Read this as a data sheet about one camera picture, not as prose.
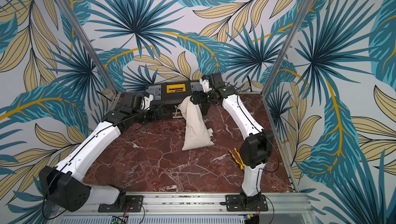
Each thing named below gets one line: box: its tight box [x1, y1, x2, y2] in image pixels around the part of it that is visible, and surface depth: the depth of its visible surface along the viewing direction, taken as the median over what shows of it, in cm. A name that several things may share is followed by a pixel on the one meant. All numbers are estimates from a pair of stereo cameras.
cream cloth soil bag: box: [177, 96, 215, 151], surface depth 89 cm
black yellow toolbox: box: [145, 81, 204, 120], surface depth 100 cm
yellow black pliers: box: [228, 147, 246, 170], surface depth 89 cm
